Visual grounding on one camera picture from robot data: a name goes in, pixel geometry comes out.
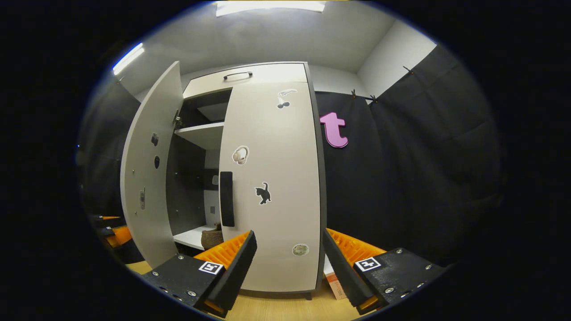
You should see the white cabinet shelf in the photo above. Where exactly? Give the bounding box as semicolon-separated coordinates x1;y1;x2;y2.
174;121;225;150
173;224;219;251

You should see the white shoe cabinet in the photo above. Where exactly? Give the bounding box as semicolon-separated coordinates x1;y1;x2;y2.
166;61;328;300

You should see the white cabinet drawer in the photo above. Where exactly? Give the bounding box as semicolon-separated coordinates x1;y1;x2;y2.
183;62;309;100

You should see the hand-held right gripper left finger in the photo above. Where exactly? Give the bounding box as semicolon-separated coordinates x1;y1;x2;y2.
141;230;258;318

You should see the orange white box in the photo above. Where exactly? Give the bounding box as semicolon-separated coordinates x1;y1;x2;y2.
323;267;348;300

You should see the ceiling light panel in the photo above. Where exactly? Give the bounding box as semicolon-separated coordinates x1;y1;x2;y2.
112;42;145;76
216;0;327;18

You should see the brown fuzzy shoe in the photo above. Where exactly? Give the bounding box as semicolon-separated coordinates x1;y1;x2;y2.
201;222;224;251

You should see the white shoe cabinet door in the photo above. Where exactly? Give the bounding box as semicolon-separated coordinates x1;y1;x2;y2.
218;81;323;293
120;61;184;270

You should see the black backdrop cloth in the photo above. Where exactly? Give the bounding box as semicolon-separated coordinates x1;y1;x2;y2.
314;44;502;268

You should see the black door handle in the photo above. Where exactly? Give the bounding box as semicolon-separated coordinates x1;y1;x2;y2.
219;171;235;227

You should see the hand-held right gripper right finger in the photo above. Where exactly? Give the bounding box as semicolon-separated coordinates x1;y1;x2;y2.
322;227;447;315

